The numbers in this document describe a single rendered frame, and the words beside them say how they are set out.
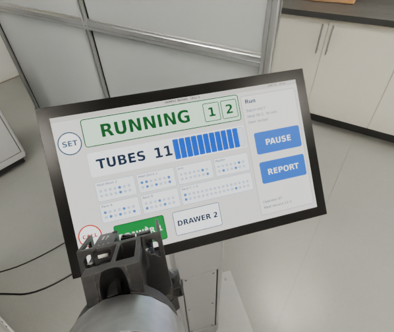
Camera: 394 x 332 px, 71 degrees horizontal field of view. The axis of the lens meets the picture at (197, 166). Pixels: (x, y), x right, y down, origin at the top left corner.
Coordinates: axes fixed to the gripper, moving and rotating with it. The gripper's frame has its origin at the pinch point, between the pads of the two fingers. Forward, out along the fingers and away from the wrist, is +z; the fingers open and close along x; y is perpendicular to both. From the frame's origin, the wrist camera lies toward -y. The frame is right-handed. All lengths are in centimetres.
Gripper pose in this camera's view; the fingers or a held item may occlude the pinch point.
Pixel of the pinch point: (140, 262)
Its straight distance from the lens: 40.3
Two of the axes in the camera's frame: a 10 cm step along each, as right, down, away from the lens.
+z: -1.8, -0.3, 9.8
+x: -9.6, 2.0, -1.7
